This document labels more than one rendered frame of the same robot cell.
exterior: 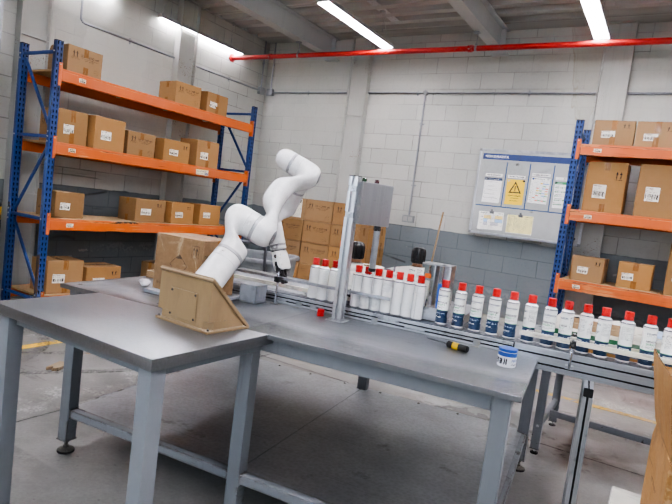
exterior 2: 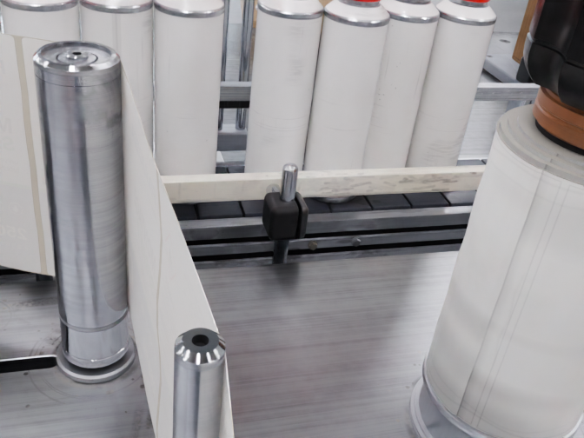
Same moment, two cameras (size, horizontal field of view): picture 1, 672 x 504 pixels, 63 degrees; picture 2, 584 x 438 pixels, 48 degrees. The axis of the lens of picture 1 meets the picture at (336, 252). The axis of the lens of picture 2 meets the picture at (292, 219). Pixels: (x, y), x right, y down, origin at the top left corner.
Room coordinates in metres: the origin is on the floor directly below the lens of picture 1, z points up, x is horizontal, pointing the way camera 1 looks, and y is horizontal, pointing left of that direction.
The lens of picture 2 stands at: (3.07, -0.39, 1.17)
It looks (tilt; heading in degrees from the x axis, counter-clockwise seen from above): 32 degrees down; 136
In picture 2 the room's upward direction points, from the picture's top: 7 degrees clockwise
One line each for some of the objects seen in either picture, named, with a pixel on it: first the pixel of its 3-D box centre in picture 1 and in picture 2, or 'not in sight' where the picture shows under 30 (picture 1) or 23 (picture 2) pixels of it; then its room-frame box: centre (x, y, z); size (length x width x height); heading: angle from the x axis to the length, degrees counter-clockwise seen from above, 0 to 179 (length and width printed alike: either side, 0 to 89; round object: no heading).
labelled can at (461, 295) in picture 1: (459, 305); not in sight; (2.44, -0.58, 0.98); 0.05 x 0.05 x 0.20
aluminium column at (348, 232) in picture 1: (346, 248); not in sight; (2.52, -0.05, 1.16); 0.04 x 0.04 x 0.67; 66
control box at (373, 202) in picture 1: (370, 204); not in sight; (2.55, -0.13, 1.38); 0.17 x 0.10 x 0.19; 121
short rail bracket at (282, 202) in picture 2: not in sight; (284, 231); (2.75, -0.10, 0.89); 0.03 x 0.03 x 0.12; 66
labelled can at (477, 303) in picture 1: (476, 308); not in sight; (2.41, -0.65, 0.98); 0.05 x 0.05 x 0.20
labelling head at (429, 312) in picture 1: (435, 291); not in sight; (2.58, -0.49, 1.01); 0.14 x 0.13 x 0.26; 66
